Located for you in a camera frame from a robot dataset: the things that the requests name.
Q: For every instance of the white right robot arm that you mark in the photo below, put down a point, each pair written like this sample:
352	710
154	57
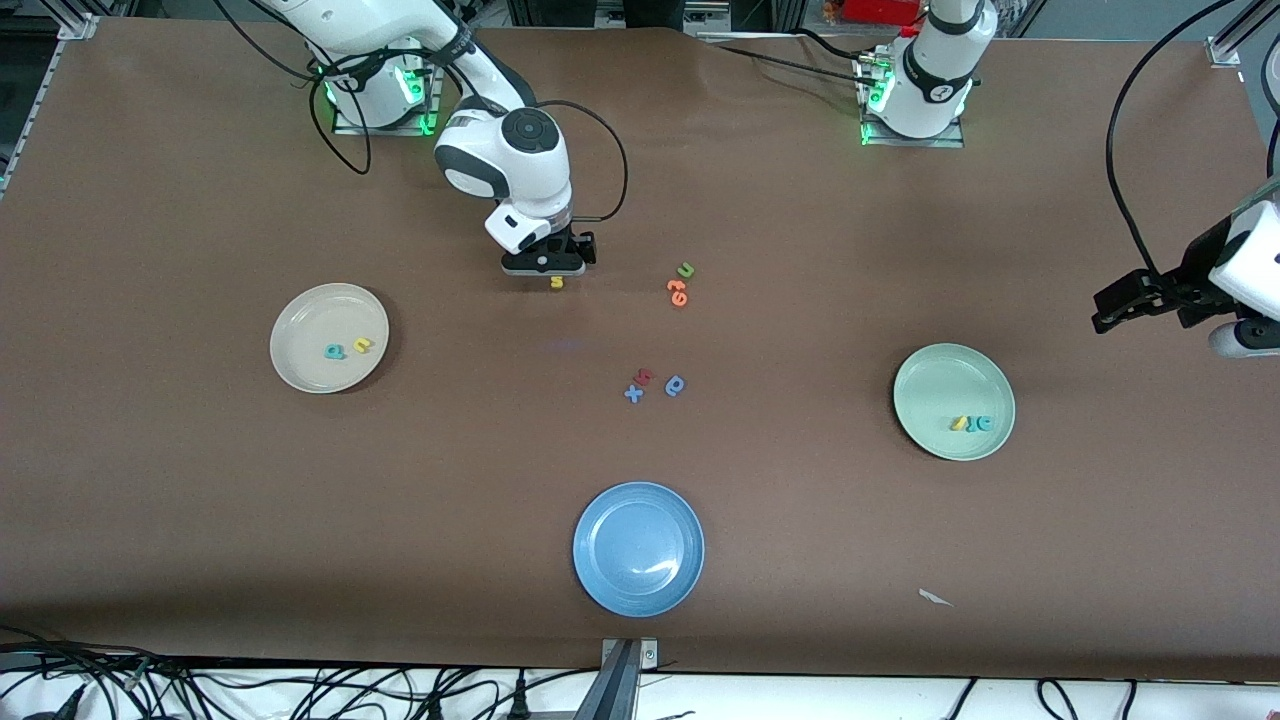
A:
505	150

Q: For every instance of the red box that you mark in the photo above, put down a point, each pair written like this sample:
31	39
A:
880	10

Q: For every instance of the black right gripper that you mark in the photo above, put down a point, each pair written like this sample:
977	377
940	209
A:
571	243

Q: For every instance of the beige brown round plate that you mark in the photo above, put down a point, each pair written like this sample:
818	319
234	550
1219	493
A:
310	320

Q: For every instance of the aluminium frame profile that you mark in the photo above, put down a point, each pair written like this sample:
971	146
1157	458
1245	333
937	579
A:
1225	45
78	25

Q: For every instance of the brown table cover sheet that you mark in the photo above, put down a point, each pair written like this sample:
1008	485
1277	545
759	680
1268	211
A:
750	200

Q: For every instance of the silver camera mount bracket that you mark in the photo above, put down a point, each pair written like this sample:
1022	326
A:
649	648

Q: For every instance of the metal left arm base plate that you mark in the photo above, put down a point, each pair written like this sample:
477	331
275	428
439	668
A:
945	143

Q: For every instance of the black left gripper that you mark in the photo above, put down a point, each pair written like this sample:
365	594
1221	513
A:
1193	277

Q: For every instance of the white paper scrap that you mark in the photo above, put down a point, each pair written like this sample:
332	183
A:
935	598

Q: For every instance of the blue foam letter a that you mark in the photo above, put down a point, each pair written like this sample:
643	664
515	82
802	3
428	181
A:
669	386

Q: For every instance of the light green round plate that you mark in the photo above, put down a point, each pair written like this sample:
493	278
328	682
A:
945	385

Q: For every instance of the dark camera mount beam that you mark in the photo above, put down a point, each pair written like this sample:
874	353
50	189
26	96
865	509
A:
612	695

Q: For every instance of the black power plug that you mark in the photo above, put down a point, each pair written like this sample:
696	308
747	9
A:
62	708
435	710
518	705

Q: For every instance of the blue round plate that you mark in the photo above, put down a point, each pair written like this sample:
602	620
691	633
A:
638	550

